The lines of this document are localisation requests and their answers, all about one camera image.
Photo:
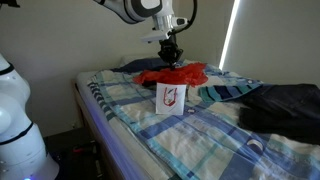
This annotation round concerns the white mattress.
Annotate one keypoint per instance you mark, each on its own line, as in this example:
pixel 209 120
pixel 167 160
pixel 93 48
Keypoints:
pixel 100 123

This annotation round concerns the white gift bag red print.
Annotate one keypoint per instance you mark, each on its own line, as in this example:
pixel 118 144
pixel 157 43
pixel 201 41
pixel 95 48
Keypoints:
pixel 170 100

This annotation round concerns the wooden bed frame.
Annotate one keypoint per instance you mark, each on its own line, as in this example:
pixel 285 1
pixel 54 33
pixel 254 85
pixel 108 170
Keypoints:
pixel 95 146

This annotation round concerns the blue plaid duvet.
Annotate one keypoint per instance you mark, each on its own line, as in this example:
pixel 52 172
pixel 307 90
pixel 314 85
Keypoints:
pixel 200 150

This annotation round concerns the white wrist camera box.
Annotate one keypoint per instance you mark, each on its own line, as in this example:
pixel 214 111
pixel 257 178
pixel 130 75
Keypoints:
pixel 155 36

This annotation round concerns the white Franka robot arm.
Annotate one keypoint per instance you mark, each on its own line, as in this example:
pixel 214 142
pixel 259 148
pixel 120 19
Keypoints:
pixel 133 8

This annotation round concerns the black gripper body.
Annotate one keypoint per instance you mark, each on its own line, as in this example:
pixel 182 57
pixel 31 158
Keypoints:
pixel 170 51

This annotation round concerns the teal navy striped cloth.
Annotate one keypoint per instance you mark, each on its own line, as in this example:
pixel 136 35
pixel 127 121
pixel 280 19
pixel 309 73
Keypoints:
pixel 226 91

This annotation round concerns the red cloth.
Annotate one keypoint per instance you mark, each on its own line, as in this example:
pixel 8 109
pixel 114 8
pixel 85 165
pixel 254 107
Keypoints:
pixel 180 75

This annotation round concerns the black garment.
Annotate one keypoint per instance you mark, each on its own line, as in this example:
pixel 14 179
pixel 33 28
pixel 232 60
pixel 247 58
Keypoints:
pixel 283 113

